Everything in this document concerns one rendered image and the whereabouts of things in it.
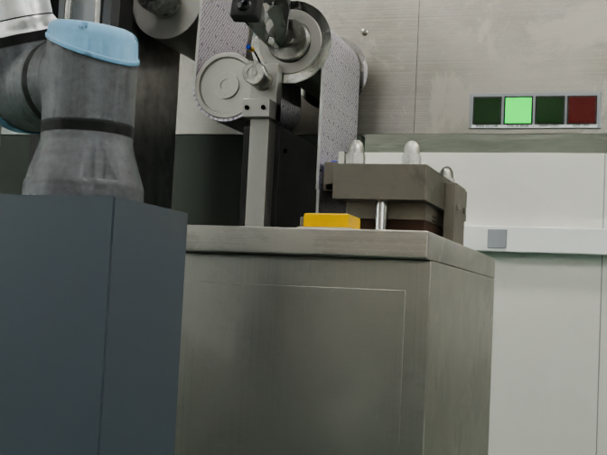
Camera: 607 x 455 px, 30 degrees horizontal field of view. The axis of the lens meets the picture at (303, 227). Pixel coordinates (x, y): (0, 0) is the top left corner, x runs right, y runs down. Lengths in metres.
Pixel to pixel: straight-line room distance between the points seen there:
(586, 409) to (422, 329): 2.94
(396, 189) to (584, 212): 2.71
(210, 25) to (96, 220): 0.87
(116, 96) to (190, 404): 0.54
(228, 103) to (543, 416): 2.77
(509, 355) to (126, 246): 3.33
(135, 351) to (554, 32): 1.20
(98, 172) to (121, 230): 0.10
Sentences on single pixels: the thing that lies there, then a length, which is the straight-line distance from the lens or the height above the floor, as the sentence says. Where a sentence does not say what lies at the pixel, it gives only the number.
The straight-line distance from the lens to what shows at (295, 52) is 1.99.
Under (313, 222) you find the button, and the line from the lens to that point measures 1.68.
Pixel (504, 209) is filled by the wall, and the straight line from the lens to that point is 4.58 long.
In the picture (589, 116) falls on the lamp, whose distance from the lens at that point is 2.22.
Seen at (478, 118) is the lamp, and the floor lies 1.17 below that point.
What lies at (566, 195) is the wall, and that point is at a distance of 4.56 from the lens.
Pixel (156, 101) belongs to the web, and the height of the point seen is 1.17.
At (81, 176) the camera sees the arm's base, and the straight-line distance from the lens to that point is 1.39.
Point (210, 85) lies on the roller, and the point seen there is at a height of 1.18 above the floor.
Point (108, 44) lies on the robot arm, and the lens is 1.43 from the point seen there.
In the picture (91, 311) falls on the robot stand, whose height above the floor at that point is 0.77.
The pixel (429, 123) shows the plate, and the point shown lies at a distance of 2.27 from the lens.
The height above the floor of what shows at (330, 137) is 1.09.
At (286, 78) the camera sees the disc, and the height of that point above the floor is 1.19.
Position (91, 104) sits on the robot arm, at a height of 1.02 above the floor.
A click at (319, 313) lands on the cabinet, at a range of 1.67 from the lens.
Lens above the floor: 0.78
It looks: 4 degrees up
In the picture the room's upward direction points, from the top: 3 degrees clockwise
